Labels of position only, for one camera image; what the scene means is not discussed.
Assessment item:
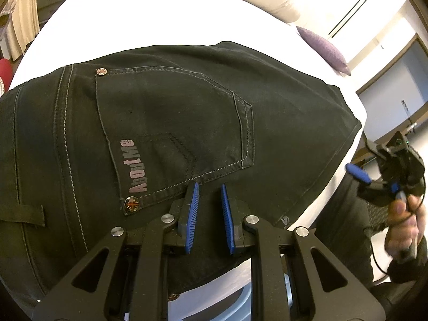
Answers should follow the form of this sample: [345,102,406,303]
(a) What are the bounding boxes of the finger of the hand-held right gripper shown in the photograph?
[389,183,409,203]
[345,163,390,205]

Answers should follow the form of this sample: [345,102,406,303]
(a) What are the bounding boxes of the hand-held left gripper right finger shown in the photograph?
[219,183,387,321]

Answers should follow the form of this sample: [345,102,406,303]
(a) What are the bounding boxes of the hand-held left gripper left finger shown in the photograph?
[32,182,201,321]

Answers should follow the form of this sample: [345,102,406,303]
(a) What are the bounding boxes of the black denim pants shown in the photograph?
[0,41,362,311]

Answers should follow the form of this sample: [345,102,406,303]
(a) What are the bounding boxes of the person's right hand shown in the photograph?
[384,194,425,259]

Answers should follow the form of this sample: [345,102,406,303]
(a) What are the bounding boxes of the person's dark clothing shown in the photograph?
[312,174,428,321]

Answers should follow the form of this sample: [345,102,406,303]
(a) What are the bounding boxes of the grey room door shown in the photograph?
[356,33,428,144]

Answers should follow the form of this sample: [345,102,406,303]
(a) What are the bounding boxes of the purple pillow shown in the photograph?
[296,26,351,76]

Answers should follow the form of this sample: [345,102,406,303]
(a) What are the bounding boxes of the white wardrobe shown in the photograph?
[294,0,418,69]

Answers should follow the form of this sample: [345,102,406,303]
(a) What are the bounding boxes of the bed with white sheet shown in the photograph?
[7,0,368,321]

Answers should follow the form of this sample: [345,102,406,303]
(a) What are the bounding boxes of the red round object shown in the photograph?
[0,58,14,95]

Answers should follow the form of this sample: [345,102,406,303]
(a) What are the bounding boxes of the beige curtain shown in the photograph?
[7,0,94,62]

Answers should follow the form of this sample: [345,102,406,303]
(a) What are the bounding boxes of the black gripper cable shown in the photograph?
[370,226,393,276]

